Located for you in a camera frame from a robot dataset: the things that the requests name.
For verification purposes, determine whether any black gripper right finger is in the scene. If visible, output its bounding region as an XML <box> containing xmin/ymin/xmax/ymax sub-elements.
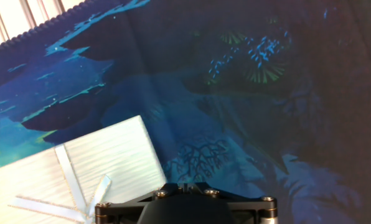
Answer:
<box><xmin>185</xmin><ymin>182</ymin><xmax>279</xmax><ymax>224</ymax></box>

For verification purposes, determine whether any colourful forest sunset tablecloth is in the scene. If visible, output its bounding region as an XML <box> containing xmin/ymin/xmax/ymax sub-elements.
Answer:
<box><xmin>0</xmin><ymin>0</ymin><xmax>371</xmax><ymax>224</ymax></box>

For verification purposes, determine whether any light blue ribboned box casing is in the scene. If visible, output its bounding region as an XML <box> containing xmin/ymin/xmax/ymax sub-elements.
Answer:
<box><xmin>0</xmin><ymin>114</ymin><xmax>168</xmax><ymax>224</ymax></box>

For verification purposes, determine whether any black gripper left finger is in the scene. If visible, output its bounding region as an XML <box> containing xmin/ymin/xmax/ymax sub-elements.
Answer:
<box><xmin>94</xmin><ymin>182</ymin><xmax>187</xmax><ymax>224</ymax></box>

